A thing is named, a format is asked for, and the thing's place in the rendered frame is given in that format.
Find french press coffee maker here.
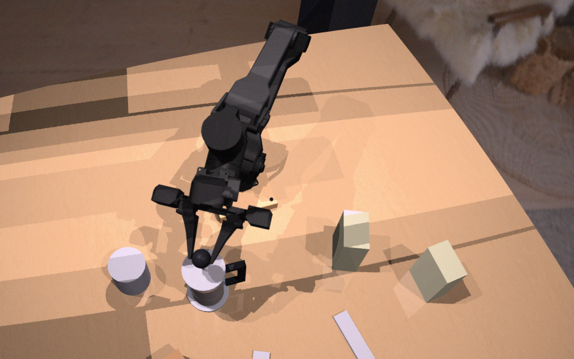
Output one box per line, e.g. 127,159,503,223
181,249,246,312

